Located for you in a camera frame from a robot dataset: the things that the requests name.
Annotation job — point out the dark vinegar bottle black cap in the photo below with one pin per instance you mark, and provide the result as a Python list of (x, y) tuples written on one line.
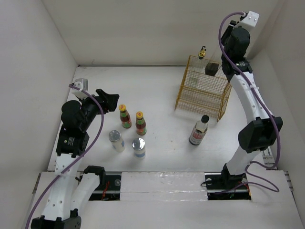
[(199, 131)]

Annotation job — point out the yellow wire rack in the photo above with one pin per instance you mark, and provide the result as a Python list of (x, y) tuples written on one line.
[(209, 97)]

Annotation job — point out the black metal base rail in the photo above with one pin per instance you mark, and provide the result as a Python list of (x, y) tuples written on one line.
[(110, 190)]

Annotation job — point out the aluminium side rail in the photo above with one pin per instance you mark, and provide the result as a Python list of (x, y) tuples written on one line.
[(268, 159)]

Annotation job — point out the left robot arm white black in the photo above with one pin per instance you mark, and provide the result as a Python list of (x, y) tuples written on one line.
[(62, 202)]

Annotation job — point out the chili sauce bottle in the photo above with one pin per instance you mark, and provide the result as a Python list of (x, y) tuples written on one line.
[(124, 116), (140, 124)]

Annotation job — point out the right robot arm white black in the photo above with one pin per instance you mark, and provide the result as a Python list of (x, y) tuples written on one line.
[(262, 129)]

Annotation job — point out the white shaker silver lid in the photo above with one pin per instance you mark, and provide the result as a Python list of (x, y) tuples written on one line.
[(117, 141), (139, 149)]

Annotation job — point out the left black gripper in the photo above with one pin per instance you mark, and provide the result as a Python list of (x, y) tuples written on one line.
[(110, 99)]

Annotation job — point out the clear glass cruet gold spout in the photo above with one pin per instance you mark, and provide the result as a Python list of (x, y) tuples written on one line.
[(196, 66)]

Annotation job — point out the tall glass cruet dark contents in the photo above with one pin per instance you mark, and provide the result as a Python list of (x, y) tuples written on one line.
[(212, 66)]

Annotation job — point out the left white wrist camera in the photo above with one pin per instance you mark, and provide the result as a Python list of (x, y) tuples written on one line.
[(81, 84)]

